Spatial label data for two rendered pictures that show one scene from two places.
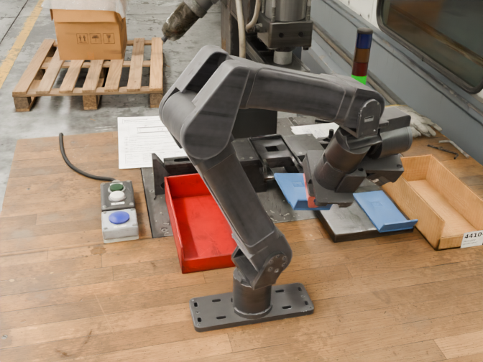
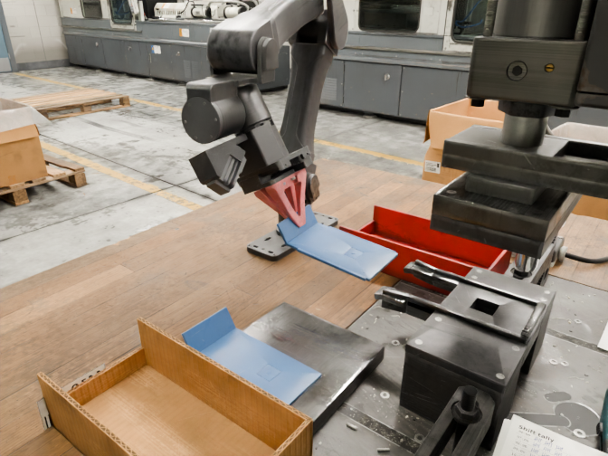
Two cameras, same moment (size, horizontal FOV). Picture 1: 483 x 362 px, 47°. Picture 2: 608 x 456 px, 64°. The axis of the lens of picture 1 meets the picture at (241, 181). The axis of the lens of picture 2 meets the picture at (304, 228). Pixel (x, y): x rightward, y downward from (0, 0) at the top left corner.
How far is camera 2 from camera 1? 146 cm
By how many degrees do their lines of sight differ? 113
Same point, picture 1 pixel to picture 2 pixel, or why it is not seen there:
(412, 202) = (205, 374)
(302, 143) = (470, 345)
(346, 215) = (295, 333)
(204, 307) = (322, 219)
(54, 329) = (385, 191)
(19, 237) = not seen: hidden behind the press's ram
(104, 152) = not seen: outside the picture
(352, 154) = not seen: hidden behind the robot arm
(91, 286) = (410, 207)
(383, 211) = (248, 362)
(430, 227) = (162, 352)
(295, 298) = (267, 245)
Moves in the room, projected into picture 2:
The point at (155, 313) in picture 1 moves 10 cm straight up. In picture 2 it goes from (349, 213) to (351, 166)
